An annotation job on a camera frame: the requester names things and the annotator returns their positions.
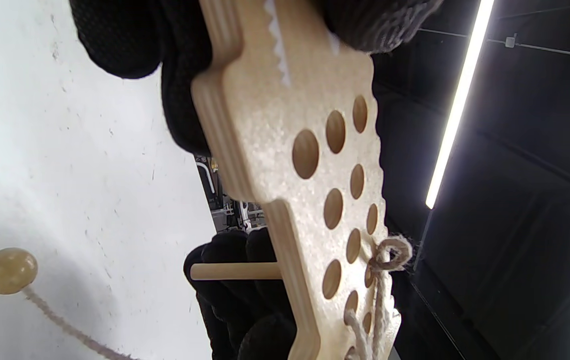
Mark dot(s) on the wooden lacing needle stick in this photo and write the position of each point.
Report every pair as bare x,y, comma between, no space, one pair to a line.
235,271

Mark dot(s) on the wooden crocodile lacing toy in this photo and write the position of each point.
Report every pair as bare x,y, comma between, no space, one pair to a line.
265,125

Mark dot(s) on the round wooden bead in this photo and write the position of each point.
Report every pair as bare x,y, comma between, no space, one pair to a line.
7,271

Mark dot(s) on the long white ceiling light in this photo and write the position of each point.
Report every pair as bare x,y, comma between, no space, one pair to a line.
459,100

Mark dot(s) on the person's left hand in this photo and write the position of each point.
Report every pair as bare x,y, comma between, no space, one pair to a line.
120,35

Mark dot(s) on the person's right hand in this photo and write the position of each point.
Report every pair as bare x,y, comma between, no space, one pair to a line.
245,310

